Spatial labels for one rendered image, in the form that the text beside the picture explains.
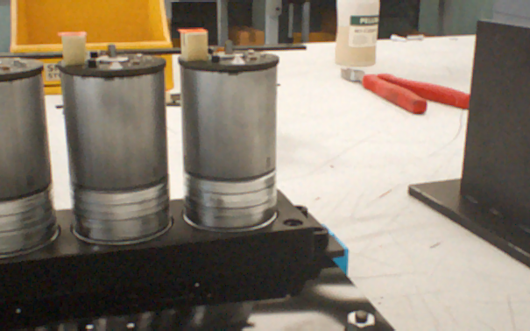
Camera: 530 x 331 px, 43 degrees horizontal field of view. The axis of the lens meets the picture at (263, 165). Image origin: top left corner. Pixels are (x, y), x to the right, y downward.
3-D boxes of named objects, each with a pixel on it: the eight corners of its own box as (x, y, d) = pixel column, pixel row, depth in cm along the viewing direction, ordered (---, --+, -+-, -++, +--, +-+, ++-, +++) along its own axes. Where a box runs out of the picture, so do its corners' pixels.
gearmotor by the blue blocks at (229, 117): (287, 257, 17) (292, 58, 16) (194, 269, 17) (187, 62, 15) (261, 221, 19) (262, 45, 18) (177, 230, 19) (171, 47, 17)
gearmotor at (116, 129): (180, 271, 16) (173, 63, 15) (76, 283, 16) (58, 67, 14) (165, 232, 19) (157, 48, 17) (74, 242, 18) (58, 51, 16)
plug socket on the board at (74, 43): (98, 65, 15) (96, 35, 15) (60, 66, 15) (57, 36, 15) (96, 59, 16) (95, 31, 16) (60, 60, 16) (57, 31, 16)
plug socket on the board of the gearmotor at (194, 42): (218, 60, 16) (218, 31, 16) (183, 61, 16) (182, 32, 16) (211, 55, 17) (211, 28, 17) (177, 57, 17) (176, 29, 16)
